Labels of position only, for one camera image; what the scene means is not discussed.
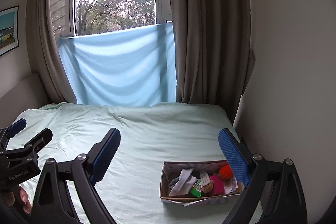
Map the right brown curtain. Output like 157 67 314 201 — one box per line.
170 0 252 121

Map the brown curtain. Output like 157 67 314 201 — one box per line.
170 0 252 121
26 0 77 103

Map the light green bed sheet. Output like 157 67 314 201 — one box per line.
8 103 234 223

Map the left brown curtain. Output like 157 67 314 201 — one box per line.
26 0 77 103

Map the beige bed headboard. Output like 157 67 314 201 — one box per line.
1 73 51 127

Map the framed wall picture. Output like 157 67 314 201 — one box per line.
0 6 19 56

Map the person's left hand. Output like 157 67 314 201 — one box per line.
1 185 32 215

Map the white textured cloth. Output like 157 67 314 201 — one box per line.
169 168 197 197

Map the light blue hanging cloth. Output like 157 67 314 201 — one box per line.
58 23 177 107

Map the open cardboard box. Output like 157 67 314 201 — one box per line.
159 160 244 207

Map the orange fluffy pompom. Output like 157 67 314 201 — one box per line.
218 164 233 180

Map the pink leather pouch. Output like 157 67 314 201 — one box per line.
210 174 224 196

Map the green wet wipes pack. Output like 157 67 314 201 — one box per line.
189 178 202 198

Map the grey fluffy sock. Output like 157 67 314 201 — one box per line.
168 177 179 189

